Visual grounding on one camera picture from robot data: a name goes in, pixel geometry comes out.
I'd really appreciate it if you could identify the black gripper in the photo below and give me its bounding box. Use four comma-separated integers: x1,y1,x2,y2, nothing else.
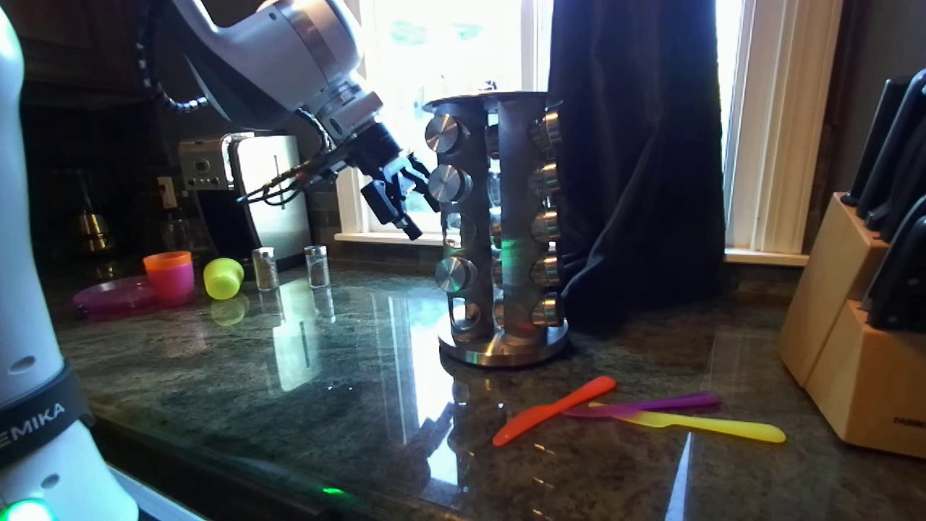
337,120,436,247

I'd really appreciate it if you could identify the glass pepper jar steel cap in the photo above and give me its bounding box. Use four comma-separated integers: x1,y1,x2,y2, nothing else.
302,243,337,294
250,247,283,295

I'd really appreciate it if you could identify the steel revolving spice rack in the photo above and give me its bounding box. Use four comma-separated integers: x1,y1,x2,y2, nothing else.
419,91,574,373

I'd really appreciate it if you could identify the white framed window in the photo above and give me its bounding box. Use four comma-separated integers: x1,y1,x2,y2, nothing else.
331,0,846,269

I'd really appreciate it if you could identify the spice jar steel cap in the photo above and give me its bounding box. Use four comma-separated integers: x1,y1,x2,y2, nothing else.
429,160,476,210
432,253,478,298
532,207,565,247
423,114,470,160
532,160,565,202
532,107,565,147
532,294,565,330
532,253,565,294

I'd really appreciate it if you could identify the yellow green plastic cup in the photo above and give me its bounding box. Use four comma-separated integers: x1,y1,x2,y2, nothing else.
201,256,250,305

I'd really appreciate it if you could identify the dark curtain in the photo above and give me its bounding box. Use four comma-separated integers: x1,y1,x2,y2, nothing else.
548,0,729,340

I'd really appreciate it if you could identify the orange pink plastic cup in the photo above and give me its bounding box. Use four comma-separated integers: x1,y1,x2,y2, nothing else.
140,249,201,312

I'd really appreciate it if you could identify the orange plastic knife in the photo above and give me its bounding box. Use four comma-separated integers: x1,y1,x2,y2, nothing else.
489,373,622,451

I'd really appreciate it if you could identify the pink plastic plate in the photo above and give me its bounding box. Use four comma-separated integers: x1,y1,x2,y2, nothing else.
69,275,159,325

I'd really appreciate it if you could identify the purple plastic knife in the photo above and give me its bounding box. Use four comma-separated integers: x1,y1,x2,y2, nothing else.
561,392,727,422

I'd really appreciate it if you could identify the yellow plastic knife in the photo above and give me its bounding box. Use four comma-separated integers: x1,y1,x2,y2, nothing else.
616,409,789,448

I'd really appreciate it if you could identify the wooden knife block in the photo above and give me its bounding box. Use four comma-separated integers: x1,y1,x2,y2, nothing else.
775,191,926,464

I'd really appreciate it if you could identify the black braided cable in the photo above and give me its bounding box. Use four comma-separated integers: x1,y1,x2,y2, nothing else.
133,0,342,211

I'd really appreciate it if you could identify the black handled kitchen knife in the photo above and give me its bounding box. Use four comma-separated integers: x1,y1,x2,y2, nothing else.
863,194,926,334
849,77,911,207
879,124,926,240
856,66,926,220

